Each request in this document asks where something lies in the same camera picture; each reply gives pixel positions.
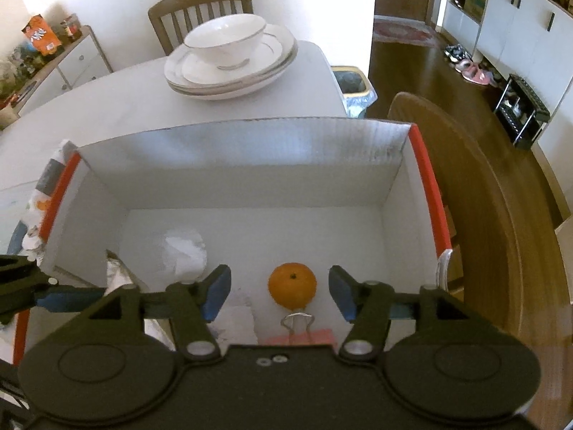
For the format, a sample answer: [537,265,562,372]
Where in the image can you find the black metal rack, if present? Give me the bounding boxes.
[493,74,550,150]

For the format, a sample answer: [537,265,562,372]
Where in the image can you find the gold-rimmed trash bin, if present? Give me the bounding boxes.
[330,65,377,119]

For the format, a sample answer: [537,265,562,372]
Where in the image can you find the orange mandarin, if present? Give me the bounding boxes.
[268,262,318,310]

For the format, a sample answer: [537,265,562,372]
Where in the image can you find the dark shoes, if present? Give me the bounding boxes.
[444,44,472,63]

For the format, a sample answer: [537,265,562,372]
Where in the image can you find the pink slipper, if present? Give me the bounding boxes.
[454,58,482,78]
[463,69,494,87]

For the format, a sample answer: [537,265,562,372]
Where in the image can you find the silver foil packet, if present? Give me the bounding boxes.
[105,250,150,298]

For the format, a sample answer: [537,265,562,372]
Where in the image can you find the orange snack bag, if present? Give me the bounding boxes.
[21,13,62,57]

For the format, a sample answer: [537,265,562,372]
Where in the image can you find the white gold-rimmed bowl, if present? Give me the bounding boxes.
[183,13,268,71]

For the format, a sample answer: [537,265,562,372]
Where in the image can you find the clear vase with plants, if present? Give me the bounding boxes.
[0,40,42,96]

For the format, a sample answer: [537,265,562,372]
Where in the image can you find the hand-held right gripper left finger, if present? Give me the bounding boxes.
[27,264,232,361]

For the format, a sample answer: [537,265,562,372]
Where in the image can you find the large grey wall cabinet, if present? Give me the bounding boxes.
[441,0,573,234]

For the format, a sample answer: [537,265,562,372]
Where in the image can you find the stack of white bowls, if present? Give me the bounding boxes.
[163,22,298,92]

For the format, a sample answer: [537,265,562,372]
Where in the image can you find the white tissue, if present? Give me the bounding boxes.
[161,228,209,278]

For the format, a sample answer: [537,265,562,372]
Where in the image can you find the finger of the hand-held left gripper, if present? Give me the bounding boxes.
[0,254,107,324]

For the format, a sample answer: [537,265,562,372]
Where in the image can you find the curved-back wooden chair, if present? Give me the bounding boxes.
[387,92,565,350]

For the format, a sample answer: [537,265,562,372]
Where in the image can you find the red patterned rug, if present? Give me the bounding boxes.
[374,15,438,48]

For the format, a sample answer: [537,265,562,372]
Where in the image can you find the white floral pouch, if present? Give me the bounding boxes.
[9,140,81,265]

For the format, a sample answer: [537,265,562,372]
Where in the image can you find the white wooden sideboard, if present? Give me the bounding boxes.
[0,24,114,132]

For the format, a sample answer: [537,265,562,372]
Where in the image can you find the red cardboard box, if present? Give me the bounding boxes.
[13,116,454,366]

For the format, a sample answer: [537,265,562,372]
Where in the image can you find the white gold-rimmed plate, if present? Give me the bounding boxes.
[167,54,299,102]

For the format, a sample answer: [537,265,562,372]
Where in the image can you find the pink binder clip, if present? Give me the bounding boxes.
[262,311,334,347]

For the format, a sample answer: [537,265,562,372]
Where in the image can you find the grey desktop table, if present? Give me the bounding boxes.
[0,39,350,366]

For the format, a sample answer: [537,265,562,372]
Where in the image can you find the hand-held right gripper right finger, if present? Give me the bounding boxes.
[329,265,533,361]

